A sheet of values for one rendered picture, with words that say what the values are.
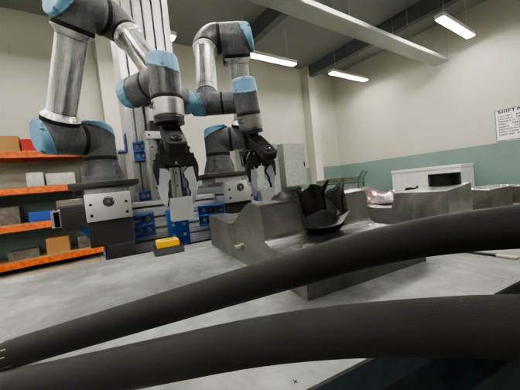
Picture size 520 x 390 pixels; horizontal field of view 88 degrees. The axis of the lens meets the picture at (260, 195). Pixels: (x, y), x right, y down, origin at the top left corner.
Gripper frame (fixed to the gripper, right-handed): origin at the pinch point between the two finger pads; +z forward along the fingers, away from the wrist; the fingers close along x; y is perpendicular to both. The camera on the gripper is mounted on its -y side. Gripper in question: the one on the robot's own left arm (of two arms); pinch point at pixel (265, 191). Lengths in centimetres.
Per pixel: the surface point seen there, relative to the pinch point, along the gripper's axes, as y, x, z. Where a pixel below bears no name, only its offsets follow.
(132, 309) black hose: -51, 41, -5
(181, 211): -14.1, 29.0, -4.2
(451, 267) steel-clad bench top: -54, -5, 8
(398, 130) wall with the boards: 437, -649, 45
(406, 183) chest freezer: 351, -554, 164
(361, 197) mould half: -35.2, -5.7, -1.4
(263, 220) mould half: -35.3, 18.5, -3.6
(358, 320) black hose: -67, 28, -8
